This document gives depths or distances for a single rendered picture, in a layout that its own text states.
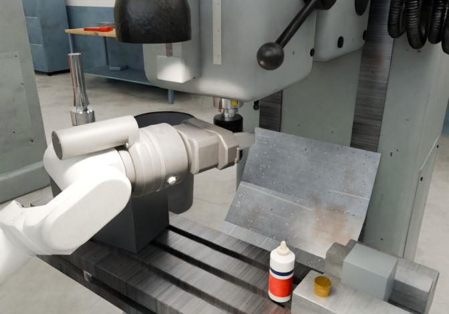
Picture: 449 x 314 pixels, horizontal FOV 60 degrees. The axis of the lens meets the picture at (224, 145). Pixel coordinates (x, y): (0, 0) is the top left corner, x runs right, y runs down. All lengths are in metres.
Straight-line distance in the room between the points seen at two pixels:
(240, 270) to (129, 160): 0.37
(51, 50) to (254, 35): 7.46
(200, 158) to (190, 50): 0.15
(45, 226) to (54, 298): 1.84
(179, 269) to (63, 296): 1.54
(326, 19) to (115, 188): 0.39
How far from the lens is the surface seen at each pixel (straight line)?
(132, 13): 0.37
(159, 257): 0.82
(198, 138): 0.54
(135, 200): 0.78
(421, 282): 0.65
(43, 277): 2.45
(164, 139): 0.52
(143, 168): 0.49
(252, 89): 0.48
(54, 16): 7.91
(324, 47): 0.63
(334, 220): 0.93
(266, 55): 0.42
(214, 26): 0.49
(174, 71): 0.49
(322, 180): 0.95
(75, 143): 0.47
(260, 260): 0.81
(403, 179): 0.94
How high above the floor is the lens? 1.44
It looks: 21 degrees down
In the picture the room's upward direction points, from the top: straight up
